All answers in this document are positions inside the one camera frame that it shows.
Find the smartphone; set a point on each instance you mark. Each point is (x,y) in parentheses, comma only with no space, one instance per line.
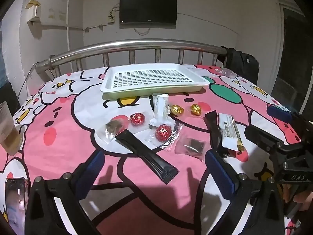
(16,205)

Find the crumpled clear plastic wrapper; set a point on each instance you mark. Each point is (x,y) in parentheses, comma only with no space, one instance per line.
(227,72)

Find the white gold-ended snack packet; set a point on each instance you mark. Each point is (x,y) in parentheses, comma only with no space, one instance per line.
(229,132)

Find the dark doorway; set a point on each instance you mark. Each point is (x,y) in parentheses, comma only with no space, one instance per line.
(293,53)

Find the red foil candy clear wrapper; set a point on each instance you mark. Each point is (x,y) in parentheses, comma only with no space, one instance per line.
(163,132)

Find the dark object beside bed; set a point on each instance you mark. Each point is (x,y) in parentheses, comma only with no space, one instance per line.
(8,98)

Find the long black stick packet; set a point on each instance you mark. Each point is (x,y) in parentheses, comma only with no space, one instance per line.
(146,155)

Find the short black stick packet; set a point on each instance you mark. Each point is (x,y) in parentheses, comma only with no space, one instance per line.
(215,132)

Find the beige wall box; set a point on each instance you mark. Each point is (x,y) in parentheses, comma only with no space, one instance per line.
(34,12)

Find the gold foil candy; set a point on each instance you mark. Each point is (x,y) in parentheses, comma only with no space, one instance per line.
(195,109)
(177,109)

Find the metal bed frame rail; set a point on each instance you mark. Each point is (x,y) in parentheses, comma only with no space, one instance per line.
(122,47)

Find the clear packet dark snack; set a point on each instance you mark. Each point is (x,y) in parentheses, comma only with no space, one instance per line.
(193,148)
(113,127)

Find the yellowed wall socket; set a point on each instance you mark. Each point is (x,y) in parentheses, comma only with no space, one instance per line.
(111,19)

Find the white perforated plastic tray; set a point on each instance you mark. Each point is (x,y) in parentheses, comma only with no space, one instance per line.
(151,78)

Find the clear plastic cup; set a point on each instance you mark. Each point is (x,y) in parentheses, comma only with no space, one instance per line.
(8,132)

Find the white wall pipe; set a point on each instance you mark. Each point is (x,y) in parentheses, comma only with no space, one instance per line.
(69,17)

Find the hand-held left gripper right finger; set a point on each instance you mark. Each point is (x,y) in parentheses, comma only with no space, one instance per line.
(220,173)

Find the plain white snack packet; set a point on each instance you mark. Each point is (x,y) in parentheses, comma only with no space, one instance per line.
(160,110)

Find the pink cartoon printed blanket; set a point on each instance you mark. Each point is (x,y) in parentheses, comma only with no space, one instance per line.
(97,200)

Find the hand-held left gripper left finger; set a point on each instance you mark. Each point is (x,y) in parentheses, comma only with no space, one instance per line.
(91,171)

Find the black bag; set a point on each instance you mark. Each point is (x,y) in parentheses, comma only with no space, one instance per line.
(240,63)

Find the black wall television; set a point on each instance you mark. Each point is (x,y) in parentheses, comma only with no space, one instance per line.
(148,8)

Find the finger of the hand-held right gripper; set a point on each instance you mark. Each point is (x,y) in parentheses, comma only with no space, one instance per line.
(278,113)
(262,135)

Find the person's right hand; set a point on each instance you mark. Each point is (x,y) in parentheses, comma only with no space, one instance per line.
(300,199)

